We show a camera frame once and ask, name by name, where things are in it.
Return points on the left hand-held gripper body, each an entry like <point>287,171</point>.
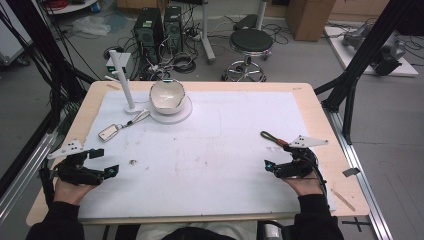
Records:
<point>75,173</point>

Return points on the aluminium rail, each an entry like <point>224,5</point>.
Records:
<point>363,186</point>
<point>20,180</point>

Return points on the small grey flat piece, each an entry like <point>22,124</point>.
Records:
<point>351,172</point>

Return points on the black metal frame strut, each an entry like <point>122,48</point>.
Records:
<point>366,53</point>
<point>36,43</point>

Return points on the person's left hand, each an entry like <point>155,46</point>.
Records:
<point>71,193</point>

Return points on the white hook stand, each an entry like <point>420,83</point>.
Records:
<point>121,80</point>

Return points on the small white device box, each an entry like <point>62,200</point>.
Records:
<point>124,61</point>

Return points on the person's lap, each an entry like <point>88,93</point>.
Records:
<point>196,231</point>

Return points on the clear plastic bag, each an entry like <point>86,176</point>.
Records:
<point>91,26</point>

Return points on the black round stool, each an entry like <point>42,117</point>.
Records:
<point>250,41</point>

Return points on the thin wooden stick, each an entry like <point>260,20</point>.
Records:
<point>342,200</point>

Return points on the grey machine on platform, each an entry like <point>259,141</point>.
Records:
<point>388,55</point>

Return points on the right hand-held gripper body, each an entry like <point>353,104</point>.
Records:
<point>296,168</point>

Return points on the white chipped bowl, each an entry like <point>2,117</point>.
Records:
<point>166,95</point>

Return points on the white table mat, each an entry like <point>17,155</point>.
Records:
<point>206,160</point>

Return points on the grey metal stand leg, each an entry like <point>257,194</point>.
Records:
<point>206,33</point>

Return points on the person's right hand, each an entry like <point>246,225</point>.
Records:
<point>305,186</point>

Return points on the brown cardboard box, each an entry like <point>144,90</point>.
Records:
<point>308,20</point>

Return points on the white platform board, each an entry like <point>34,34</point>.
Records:
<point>343,53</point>

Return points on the black computer tower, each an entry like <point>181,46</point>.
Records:
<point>147,33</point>
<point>173,28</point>

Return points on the white round plate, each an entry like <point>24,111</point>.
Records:
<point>178,116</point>

